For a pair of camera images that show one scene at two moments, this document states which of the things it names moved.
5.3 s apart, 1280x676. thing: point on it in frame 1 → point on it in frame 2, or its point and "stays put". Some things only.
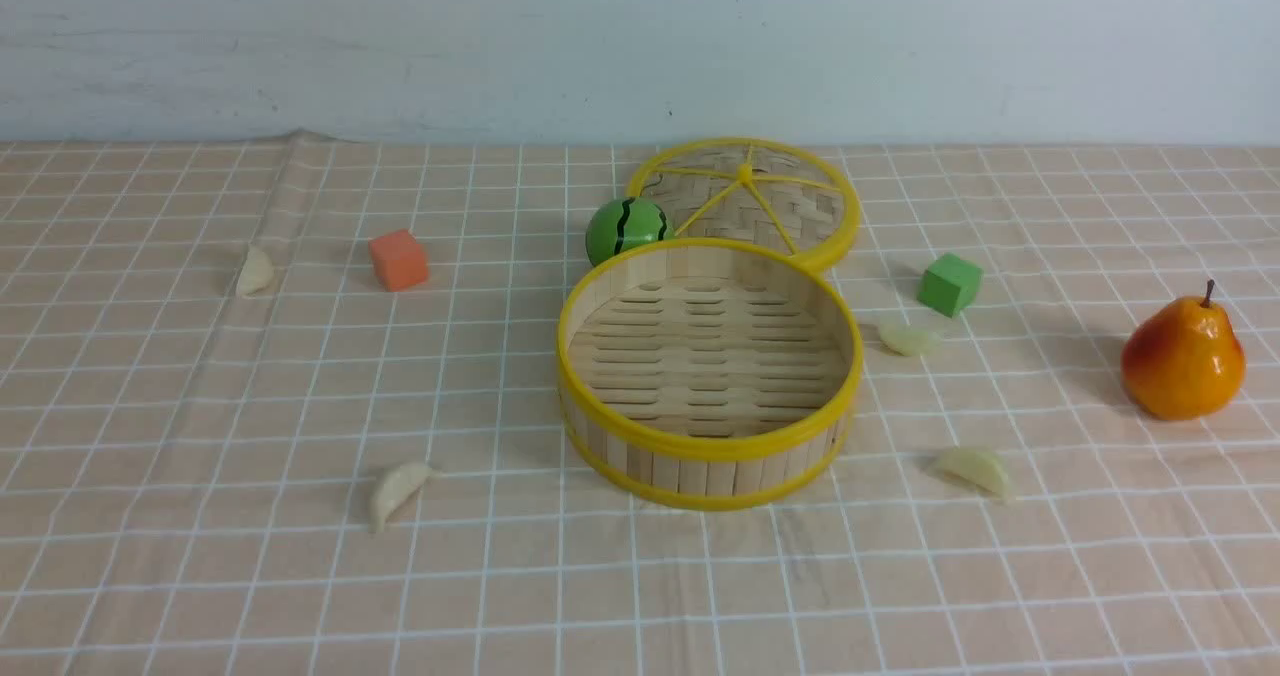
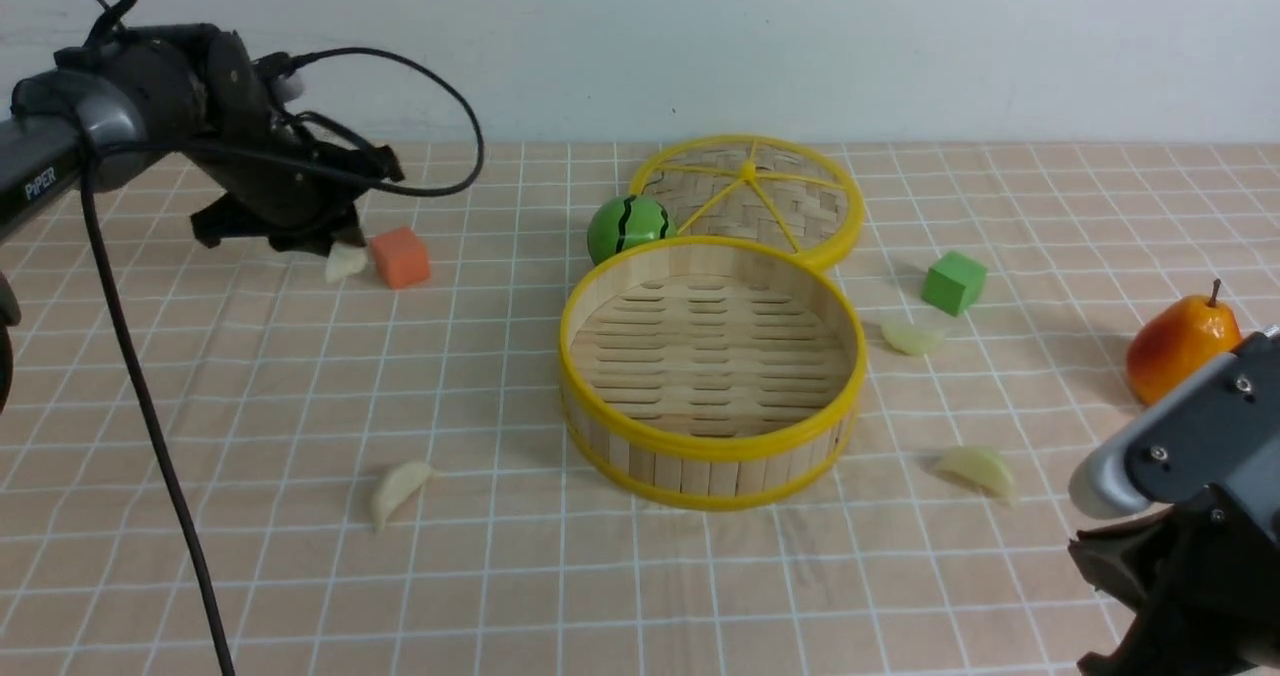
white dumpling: [257, 273] → [345, 260]
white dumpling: [395, 487] stays put
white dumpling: [980, 470] stays put
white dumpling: [909, 340] stays put
